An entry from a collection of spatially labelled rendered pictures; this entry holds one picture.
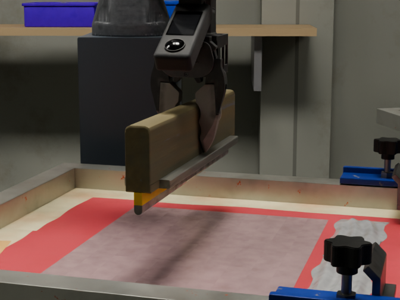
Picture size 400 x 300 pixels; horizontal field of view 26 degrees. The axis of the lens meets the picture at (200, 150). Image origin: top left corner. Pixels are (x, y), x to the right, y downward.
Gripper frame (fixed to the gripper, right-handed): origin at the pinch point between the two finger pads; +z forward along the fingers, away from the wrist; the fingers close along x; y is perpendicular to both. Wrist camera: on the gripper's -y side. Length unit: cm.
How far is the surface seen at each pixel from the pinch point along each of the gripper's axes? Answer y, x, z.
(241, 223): 11.3, -4.7, 13.7
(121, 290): -28.4, -1.3, 10.1
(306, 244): 3.5, -15.4, 13.7
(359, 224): 13.5, -21.2, 13.2
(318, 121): 259, 19, 39
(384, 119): 107, -18, 13
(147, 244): -2.2, 5.0, 13.7
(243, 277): -11.2, -10.1, 13.6
